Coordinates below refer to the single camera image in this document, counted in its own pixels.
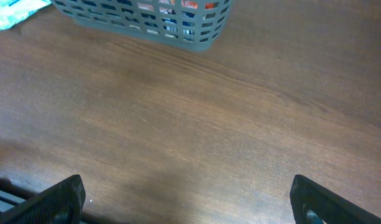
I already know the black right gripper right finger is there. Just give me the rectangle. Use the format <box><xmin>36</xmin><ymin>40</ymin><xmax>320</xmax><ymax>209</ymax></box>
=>
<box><xmin>290</xmin><ymin>174</ymin><xmax>381</xmax><ymax>224</ymax></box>

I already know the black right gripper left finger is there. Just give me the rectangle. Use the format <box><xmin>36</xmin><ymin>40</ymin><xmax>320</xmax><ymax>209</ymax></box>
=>
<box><xmin>0</xmin><ymin>174</ymin><xmax>86</xmax><ymax>224</ymax></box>

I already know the light green wipes pack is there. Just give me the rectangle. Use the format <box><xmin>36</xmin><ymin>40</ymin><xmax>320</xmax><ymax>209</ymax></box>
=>
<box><xmin>0</xmin><ymin>0</ymin><xmax>51</xmax><ymax>31</ymax></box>

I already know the grey plastic basket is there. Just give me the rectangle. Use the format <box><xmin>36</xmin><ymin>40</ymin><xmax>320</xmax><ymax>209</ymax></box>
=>
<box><xmin>52</xmin><ymin>0</ymin><xmax>232</xmax><ymax>51</ymax></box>

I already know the blue tissue pack box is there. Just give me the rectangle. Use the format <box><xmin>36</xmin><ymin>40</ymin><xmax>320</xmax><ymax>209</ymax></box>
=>
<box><xmin>137</xmin><ymin>0</ymin><xmax>222</xmax><ymax>41</ymax></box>

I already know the grey slatted base edge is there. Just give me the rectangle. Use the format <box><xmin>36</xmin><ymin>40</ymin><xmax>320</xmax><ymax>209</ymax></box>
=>
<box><xmin>0</xmin><ymin>186</ymin><xmax>26</xmax><ymax>213</ymax></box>

